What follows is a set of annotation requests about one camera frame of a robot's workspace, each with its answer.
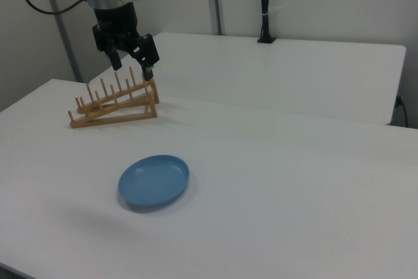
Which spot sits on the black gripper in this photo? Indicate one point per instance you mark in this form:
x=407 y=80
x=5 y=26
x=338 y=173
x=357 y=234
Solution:
x=114 y=21

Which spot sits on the blue round plate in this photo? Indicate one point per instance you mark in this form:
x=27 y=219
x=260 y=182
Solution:
x=153 y=181

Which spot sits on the wooden plate rack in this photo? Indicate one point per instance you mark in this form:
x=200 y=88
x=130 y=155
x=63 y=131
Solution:
x=114 y=119

